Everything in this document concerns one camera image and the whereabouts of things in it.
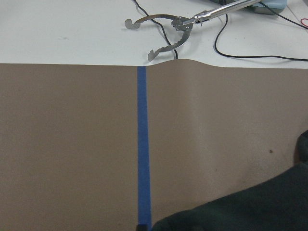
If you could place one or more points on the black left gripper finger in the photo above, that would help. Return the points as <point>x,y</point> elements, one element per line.
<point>141,227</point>

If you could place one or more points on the black printed t-shirt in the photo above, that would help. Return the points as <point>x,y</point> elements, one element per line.
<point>279,204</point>

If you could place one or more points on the metal reacher grabber tool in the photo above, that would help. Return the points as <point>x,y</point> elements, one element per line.
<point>185,25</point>

